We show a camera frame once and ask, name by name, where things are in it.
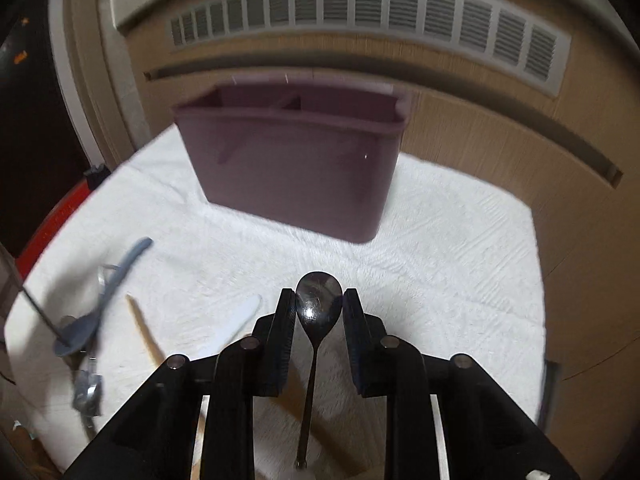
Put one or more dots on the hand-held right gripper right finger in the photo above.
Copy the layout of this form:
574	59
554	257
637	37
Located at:
352	345

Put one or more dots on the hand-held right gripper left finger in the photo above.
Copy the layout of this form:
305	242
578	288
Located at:
281	345

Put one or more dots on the white plastic spoon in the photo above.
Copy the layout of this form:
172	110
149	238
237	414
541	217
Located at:
246	312

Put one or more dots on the black metal spoon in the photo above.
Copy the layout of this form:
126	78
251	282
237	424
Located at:
317	300

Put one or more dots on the wooden chopstick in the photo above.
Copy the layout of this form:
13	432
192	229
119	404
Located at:
146	332

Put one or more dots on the purple utensil holder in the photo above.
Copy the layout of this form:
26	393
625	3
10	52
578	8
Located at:
295	170

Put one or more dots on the silver shovel-shaped spoon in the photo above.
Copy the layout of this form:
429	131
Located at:
87	392

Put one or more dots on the white textured cloth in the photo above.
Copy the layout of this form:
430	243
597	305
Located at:
440	270

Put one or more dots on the blue plastic spoon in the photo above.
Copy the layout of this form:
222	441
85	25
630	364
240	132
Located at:
80	330

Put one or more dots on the thin black chopstick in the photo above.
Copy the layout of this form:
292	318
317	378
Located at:
42	317

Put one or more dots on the small black object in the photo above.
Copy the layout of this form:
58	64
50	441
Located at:
96	172

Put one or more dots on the white vent grille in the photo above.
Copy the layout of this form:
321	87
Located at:
380	10

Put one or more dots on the dark panel with orange lights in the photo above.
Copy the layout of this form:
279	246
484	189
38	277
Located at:
30	110

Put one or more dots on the white door frame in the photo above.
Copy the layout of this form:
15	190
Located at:
120	85

